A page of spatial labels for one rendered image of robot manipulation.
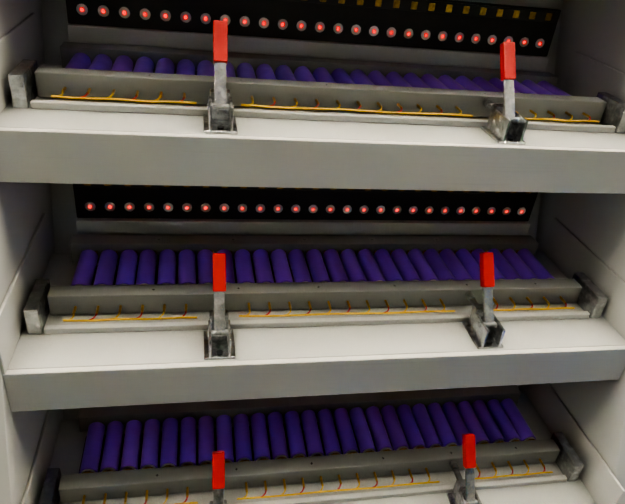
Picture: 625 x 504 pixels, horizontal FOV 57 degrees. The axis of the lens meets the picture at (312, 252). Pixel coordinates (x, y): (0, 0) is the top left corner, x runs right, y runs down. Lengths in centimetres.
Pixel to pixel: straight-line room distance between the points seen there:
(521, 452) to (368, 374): 26
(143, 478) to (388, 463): 26
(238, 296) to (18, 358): 20
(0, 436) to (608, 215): 64
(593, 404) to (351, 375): 31
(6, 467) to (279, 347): 26
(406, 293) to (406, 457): 19
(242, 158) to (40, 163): 16
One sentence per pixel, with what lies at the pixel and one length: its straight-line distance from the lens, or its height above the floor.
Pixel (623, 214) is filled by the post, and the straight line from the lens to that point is 70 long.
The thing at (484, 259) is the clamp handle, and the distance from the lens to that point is 60.
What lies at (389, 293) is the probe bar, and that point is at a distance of 61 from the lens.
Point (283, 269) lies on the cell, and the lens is 62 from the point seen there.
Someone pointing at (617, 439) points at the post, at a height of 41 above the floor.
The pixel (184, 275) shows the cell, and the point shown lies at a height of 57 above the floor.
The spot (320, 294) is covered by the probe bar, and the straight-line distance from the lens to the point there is 59.
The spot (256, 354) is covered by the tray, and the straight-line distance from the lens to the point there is 54.
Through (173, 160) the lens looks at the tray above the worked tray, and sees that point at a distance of 50.
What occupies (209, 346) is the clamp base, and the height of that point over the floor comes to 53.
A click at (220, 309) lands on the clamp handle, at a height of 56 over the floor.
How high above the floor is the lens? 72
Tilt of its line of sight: 12 degrees down
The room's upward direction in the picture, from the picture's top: 2 degrees clockwise
